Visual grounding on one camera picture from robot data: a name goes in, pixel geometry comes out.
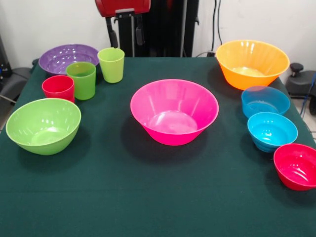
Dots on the green bowl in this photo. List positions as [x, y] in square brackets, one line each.
[42, 133]

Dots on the light green cup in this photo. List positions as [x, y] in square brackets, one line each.
[111, 71]

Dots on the orange bowl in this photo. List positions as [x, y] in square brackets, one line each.
[251, 81]

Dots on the dark green table cloth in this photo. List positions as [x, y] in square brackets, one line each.
[158, 185]

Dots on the red cup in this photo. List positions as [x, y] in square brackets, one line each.
[58, 91]

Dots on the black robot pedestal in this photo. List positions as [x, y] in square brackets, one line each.
[168, 29]

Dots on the purple bowl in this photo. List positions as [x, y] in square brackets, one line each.
[56, 61]

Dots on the dark grey pedestal leg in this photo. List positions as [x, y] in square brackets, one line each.
[14, 81]
[301, 84]

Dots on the red bowl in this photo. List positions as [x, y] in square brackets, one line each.
[296, 168]

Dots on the translucent blue bowl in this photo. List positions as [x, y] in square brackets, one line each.
[266, 98]

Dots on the pink bowl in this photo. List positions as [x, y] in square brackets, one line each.
[172, 135]

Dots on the dark green cup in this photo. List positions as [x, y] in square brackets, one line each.
[84, 86]

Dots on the turquoise bowl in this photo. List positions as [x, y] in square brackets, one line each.
[271, 133]

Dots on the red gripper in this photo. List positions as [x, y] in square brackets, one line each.
[123, 5]

